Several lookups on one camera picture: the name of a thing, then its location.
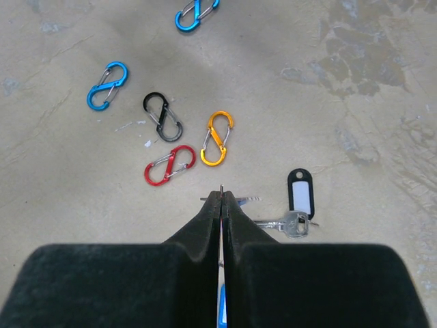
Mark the black carabiner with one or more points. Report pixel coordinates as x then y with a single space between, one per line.
165 112

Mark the teal carabiner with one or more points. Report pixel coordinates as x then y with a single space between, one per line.
111 87

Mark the key with black tag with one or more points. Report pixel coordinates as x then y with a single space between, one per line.
295 223

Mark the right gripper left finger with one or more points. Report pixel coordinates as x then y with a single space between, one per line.
170 284

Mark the blue carabiner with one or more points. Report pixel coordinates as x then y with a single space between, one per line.
195 7

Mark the key with blue tag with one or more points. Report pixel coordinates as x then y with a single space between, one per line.
222 308

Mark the red carabiner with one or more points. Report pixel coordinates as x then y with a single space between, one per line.
169 159

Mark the orange carabiner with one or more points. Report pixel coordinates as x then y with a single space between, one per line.
212 134

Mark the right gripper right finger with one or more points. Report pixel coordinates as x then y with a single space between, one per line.
272 284

